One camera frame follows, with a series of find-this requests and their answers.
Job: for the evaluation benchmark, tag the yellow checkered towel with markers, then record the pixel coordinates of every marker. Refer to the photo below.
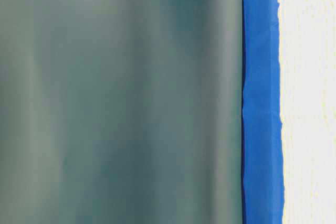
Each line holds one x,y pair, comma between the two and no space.
307,109

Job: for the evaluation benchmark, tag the blue table cloth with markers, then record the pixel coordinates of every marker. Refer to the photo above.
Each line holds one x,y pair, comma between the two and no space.
263,160

